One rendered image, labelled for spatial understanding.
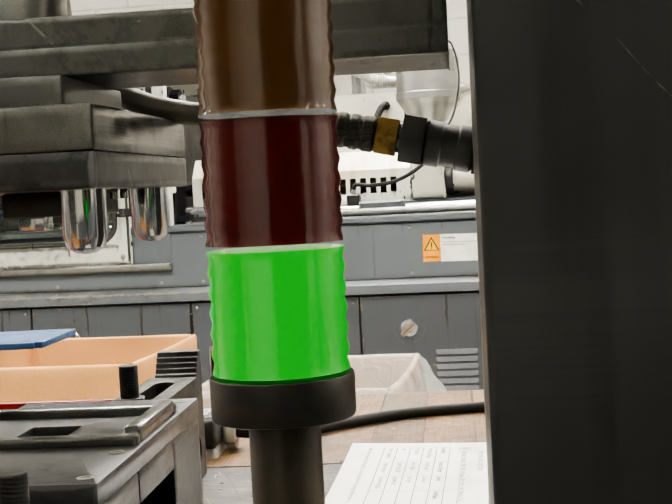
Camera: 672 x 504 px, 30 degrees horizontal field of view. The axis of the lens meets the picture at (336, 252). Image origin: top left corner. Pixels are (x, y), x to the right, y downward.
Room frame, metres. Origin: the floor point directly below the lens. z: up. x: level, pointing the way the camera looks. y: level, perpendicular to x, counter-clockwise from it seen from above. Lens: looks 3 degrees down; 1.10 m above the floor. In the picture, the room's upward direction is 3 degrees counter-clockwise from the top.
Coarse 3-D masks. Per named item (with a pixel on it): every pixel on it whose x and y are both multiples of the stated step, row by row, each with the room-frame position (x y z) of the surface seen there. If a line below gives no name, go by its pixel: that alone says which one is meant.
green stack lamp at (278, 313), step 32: (224, 256) 0.32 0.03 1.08; (256, 256) 0.32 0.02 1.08; (288, 256) 0.32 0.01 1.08; (320, 256) 0.32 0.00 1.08; (224, 288) 0.33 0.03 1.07; (256, 288) 0.32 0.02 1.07; (288, 288) 0.32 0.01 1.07; (320, 288) 0.32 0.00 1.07; (224, 320) 0.33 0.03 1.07; (256, 320) 0.32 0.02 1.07; (288, 320) 0.32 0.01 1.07; (320, 320) 0.32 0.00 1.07; (224, 352) 0.33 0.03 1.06; (256, 352) 0.32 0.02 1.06; (288, 352) 0.32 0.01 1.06; (320, 352) 0.32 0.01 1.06
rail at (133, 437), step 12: (0, 444) 0.58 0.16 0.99; (12, 444) 0.58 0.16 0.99; (24, 444) 0.58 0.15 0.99; (36, 444) 0.58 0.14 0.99; (48, 444) 0.57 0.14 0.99; (60, 444) 0.57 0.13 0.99; (72, 444) 0.57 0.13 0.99; (84, 444) 0.57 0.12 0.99; (96, 444) 0.57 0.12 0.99; (108, 444) 0.57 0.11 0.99; (120, 444) 0.57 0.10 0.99; (132, 444) 0.57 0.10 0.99
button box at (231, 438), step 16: (208, 416) 0.93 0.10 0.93; (352, 416) 1.02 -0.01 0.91; (368, 416) 1.03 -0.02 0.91; (384, 416) 1.03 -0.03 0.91; (400, 416) 1.04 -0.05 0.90; (416, 416) 1.05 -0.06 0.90; (208, 432) 0.93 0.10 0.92; (224, 432) 0.95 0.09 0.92; (240, 432) 0.95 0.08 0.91; (208, 448) 0.93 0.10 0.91; (224, 448) 0.96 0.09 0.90
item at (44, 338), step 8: (8, 336) 0.82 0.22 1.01; (16, 336) 0.81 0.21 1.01; (24, 336) 0.81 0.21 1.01; (32, 336) 0.81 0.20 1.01; (40, 336) 0.80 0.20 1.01; (48, 336) 0.80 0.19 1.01; (56, 336) 0.80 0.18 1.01; (64, 336) 0.82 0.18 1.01; (40, 344) 0.77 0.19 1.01; (48, 344) 0.78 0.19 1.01
